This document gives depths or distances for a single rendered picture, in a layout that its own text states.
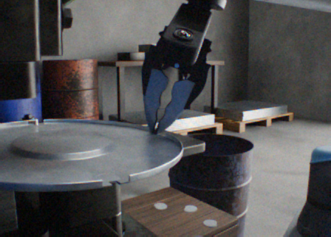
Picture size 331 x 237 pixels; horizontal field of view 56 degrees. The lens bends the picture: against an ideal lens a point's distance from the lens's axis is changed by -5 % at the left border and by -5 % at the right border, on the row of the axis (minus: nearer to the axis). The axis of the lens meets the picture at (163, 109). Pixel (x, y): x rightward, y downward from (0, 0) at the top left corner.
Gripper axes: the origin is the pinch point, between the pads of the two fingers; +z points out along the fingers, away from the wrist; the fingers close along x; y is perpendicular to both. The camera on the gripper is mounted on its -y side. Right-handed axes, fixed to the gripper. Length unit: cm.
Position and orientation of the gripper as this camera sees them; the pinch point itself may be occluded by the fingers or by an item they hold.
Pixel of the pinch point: (156, 125)
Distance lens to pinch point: 47.0
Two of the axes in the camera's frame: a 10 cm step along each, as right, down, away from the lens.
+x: -9.4, -3.3, 0.5
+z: -3.2, 9.3, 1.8
